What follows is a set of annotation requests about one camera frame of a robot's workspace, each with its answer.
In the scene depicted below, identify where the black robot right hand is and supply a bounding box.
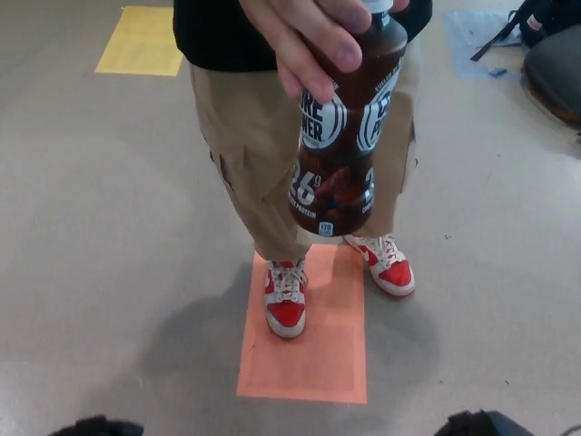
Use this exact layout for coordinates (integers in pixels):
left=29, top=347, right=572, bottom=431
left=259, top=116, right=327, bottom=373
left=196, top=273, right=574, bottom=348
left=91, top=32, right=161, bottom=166
left=433, top=408, right=551, bottom=436

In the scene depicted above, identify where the person's right hand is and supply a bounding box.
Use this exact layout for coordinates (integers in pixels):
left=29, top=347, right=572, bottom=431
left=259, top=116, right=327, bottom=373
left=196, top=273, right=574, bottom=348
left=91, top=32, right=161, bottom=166
left=239, top=0, right=412, bottom=104

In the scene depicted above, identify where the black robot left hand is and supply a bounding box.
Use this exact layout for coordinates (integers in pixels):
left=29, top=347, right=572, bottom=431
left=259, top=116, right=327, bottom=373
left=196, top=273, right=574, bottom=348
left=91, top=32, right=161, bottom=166
left=47, top=414, right=144, bottom=436

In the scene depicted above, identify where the brown protein shake bottle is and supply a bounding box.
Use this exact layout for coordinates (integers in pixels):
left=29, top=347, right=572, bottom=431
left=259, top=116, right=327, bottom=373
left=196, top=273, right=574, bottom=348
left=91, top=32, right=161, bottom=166
left=289, top=0, right=409, bottom=239

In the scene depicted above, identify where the person's black shirt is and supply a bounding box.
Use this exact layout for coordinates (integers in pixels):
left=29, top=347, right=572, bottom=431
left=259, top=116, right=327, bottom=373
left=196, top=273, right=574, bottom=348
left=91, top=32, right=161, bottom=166
left=173, top=0, right=431, bottom=73

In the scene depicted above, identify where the person's left red white sneaker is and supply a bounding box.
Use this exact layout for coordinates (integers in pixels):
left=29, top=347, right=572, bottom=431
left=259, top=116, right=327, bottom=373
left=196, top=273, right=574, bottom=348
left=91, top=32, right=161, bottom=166
left=342, top=232, right=417, bottom=299

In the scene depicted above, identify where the person's red white sneaker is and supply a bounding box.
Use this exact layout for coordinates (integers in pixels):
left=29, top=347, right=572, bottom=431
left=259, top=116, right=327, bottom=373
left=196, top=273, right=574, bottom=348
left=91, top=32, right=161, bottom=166
left=264, top=256, right=309, bottom=340
left=342, top=232, right=417, bottom=299

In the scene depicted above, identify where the person's right red white sneaker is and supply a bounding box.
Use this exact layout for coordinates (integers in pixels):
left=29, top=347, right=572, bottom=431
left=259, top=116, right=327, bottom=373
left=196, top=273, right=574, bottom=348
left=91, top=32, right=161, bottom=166
left=264, top=256, right=309, bottom=340

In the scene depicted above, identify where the yellow paper floor sheet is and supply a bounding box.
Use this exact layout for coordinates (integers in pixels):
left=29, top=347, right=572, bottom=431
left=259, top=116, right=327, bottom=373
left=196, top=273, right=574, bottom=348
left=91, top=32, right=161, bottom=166
left=94, top=5, right=185, bottom=77

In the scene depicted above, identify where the blue paper floor sheet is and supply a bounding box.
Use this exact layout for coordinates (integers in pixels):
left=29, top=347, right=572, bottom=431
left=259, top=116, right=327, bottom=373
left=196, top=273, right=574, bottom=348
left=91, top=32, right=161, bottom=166
left=442, top=9, right=530, bottom=79

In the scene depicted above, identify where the orange paper floor sheet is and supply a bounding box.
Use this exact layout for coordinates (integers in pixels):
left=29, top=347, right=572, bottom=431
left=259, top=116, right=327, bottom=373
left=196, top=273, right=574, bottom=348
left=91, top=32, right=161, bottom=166
left=235, top=243, right=369, bottom=405

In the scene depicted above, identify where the black backpack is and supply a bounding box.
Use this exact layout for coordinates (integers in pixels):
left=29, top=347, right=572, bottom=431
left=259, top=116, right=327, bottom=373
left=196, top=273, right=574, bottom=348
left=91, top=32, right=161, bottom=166
left=469, top=0, right=581, bottom=63

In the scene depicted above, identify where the grey padded seat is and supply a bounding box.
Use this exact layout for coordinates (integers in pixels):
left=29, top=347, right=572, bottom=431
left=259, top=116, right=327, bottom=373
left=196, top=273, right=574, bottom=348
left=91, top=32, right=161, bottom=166
left=519, top=22, right=581, bottom=128

